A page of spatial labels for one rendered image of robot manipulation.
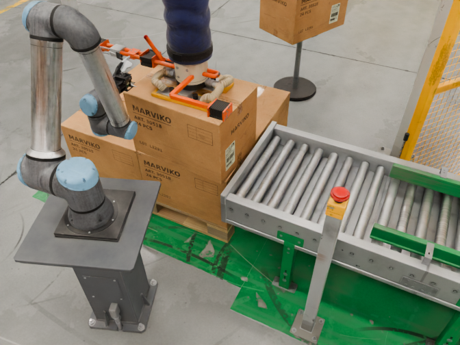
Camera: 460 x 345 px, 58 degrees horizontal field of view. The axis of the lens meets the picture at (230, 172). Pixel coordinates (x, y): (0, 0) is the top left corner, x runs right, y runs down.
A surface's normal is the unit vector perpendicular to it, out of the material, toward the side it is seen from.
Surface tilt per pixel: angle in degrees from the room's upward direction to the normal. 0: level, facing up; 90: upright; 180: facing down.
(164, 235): 0
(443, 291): 90
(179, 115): 90
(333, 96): 0
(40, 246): 0
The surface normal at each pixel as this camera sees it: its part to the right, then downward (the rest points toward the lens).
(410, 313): -0.01, -0.73
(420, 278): -0.44, 0.62
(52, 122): 0.65, 0.36
